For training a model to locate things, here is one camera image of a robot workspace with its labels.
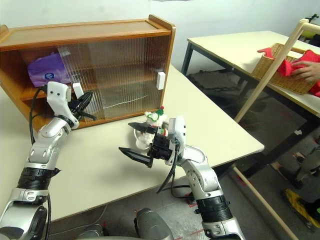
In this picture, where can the person's bare hand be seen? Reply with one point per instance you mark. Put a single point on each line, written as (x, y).
(311, 71)

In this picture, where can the purple tissue pack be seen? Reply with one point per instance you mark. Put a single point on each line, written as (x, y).
(47, 70)

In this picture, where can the beige table with black legs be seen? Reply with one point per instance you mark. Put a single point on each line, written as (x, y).
(250, 42)

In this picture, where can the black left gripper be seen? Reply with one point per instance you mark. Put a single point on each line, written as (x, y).
(75, 108)

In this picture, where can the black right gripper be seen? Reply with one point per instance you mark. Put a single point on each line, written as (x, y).
(161, 147)

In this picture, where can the brown wooden cabinet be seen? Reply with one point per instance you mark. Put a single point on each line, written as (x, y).
(87, 30)

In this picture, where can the white plush toy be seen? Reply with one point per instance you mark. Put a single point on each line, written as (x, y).
(152, 120)

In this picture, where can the light wooden pole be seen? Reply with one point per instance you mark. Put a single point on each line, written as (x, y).
(262, 200)
(272, 70)

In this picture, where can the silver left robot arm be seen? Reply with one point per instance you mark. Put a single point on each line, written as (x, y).
(45, 140)

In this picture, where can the silver rounded cylinder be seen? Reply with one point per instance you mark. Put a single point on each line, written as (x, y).
(152, 225)
(91, 232)

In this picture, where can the woven wicker basket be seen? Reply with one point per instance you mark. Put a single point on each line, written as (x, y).
(262, 68)

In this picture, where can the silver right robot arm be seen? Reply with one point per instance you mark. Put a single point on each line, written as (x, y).
(207, 180)

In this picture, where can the ribbed clear sliding door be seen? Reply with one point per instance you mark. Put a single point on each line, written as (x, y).
(80, 65)
(150, 55)

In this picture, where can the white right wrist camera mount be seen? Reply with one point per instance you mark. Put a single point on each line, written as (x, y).
(178, 130)

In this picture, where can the black shoe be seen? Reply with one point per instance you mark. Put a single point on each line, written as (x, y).
(291, 178)

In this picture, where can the yellow black striped object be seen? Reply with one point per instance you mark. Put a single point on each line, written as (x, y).
(300, 207)

